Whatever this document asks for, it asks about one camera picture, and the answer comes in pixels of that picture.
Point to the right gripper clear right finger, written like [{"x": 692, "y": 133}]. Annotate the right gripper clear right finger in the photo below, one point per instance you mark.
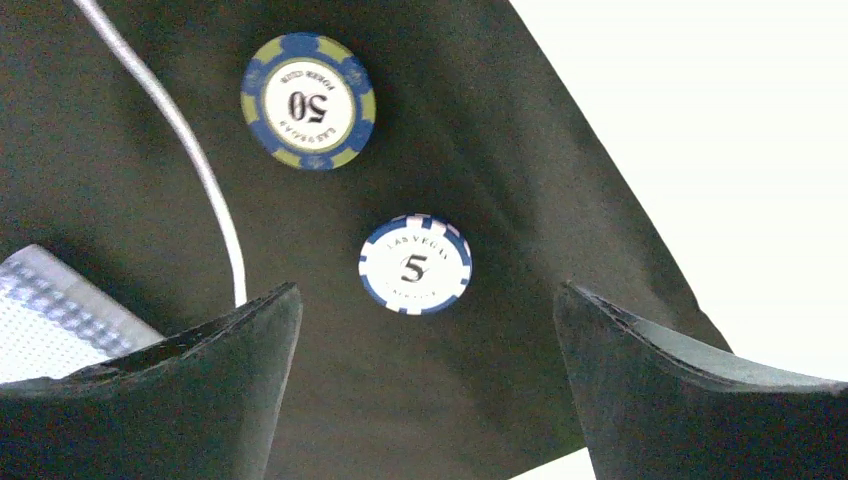
[{"x": 654, "y": 403}]

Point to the right gripper clear left finger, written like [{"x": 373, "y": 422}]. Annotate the right gripper clear left finger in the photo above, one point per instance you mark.
[{"x": 202, "y": 404}]

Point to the white blue chip back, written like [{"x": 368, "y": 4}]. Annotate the white blue chip back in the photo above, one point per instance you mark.
[{"x": 415, "y": 264}]

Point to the grey white poker chip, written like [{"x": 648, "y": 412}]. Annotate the grey white poker chip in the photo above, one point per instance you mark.
[{"x": 308, "y": 101}]

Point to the blue playing card deck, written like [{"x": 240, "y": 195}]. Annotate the blue playing card deck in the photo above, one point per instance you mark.
[{"x": 54, "y": 322}]

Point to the black poker table mat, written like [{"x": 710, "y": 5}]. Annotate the black poker table mat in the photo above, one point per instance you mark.
[{"x": 473, "y": 126}]

